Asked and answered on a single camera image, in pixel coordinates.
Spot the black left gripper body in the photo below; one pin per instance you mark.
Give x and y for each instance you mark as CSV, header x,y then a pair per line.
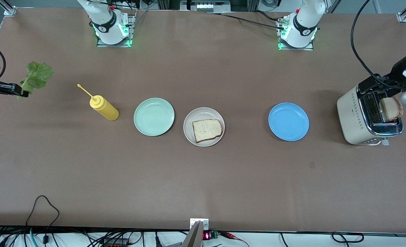
x,y
396,74

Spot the cream chrome toaster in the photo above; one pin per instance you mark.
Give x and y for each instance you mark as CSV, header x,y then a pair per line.
x,y
354,120

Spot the aluminium camera post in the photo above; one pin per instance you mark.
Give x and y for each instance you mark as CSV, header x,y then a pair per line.
x,y
192,240

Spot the pale green plate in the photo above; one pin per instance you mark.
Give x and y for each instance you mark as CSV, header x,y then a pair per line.
x,y
154,117

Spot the blue plate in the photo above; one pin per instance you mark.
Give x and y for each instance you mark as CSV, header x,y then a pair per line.
x,y
288,121

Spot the bread slice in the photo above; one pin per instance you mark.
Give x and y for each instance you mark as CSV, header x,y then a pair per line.
x,y
207,130
391,109

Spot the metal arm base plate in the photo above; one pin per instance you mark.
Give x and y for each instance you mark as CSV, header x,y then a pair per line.
x,y
293,49
113,45

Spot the beige plate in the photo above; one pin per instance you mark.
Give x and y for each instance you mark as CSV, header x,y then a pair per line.
x,y
189,135

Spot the white electronic device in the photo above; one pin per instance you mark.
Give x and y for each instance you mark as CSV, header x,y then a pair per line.
x,y
204,6

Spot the green lettuce leaf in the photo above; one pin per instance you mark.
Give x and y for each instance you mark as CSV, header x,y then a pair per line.
x,y
38,75

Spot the red clip lead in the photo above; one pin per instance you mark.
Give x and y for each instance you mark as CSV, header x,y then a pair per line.
x,y
235,238

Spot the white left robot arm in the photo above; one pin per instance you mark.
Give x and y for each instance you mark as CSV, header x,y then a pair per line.
x,y
304,20

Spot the red display circuit board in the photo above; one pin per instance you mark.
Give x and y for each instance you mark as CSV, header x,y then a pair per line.
x,y
207,236

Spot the yellow squeeze bottle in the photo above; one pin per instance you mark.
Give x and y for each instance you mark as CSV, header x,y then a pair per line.
x,y
106,110

